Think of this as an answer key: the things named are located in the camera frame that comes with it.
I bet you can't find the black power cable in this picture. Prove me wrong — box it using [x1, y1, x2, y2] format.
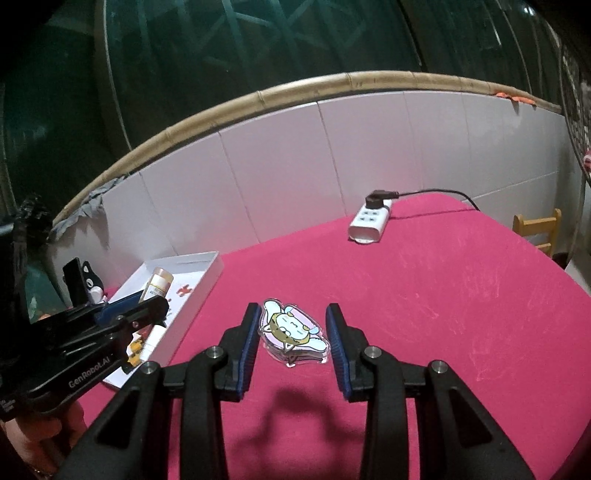
[392, 188, 481, 211]

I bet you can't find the black power plug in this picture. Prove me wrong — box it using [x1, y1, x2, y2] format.
[365, 190, 400, 209]

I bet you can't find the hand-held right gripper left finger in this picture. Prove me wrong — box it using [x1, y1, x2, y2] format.
[55, 302, 262, 480]

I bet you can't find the person's left hand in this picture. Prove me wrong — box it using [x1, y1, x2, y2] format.
[0, 404, 88, 480]

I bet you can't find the small dropper bottle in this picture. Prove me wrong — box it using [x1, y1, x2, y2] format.
[141, 268, 174, 328]

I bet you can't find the white power strip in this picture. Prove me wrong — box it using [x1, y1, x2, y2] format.
[348, 198, 393, 244]

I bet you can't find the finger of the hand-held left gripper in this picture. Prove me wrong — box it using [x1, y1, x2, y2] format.
[95, 293, 144, 324]
[117, 296, 169, 330]

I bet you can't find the metal fan guard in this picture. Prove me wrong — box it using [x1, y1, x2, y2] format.
[560, 41, 591, 185]

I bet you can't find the black penguin toy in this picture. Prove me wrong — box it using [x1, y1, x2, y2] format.
[62, 257, 106, 305]

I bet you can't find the wooden chair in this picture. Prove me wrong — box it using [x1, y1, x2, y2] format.
[512, 209, 563, 257]

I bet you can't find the orange scrap on ledge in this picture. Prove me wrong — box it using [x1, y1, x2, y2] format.
[496, 91, 536, 108]

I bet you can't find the cartoon acrylic charm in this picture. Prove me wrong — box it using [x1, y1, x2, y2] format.
[259, 298, 331, 367]

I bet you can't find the grey cloth on ledge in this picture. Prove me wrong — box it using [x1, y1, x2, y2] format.
[48, 174, 127, 243]

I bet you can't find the white cardboard tray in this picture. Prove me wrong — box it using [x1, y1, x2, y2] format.
[104, 251, 225, 393]

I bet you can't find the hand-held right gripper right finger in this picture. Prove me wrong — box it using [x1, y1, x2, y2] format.
[325, 303, 536, 480]

